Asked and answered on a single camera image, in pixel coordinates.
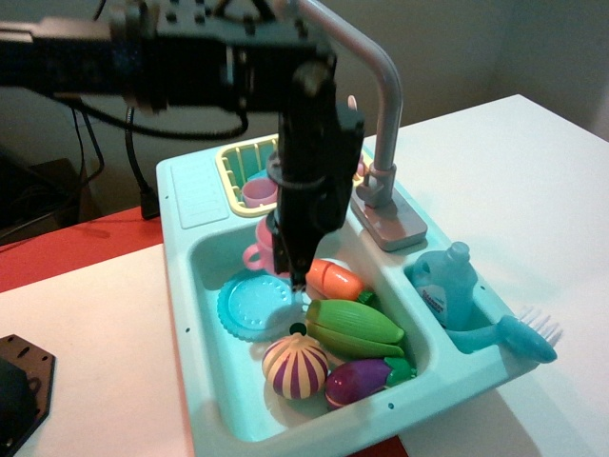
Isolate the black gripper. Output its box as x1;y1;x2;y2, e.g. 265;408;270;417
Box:
266;156;353;291

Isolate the pink toy cup with handle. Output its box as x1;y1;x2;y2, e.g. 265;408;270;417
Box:
242;217;286;277

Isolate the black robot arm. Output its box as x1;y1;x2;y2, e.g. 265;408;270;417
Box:
1;1;364;290

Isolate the small purple toy cup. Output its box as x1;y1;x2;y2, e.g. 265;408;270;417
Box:
242;177;278;209

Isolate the mint green toy sink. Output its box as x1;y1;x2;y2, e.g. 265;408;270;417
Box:
155;134;557;457

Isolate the orange toy carrot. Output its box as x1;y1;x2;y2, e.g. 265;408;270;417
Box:
306;259;376;305

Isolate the blue toy plate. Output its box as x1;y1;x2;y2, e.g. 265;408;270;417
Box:
217;269;304;342

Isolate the green toy corn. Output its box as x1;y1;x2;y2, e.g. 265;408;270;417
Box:
305;299;405;359

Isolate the grey toy faucet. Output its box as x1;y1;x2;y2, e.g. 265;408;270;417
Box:
274;1;427;252

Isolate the purple striped toy onion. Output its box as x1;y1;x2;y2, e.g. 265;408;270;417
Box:
262;333;329;400

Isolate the yellow dish rack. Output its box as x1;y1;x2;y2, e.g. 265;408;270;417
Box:
214;133;368;219

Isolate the purple toy eggplant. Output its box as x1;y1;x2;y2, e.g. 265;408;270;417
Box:
324;357;418;409

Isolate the blue dish soap bottle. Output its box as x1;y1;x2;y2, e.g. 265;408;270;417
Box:
409;242;478;331

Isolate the pink toy knife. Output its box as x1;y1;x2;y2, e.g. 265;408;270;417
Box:
347;95;358;110

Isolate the blue dish brush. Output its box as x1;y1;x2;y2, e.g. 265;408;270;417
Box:
446;308;562;364

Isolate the black power cable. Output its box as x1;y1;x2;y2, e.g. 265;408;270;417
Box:
66;99;107;187

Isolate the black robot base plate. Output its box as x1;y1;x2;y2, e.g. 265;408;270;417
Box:
1;334;56;456

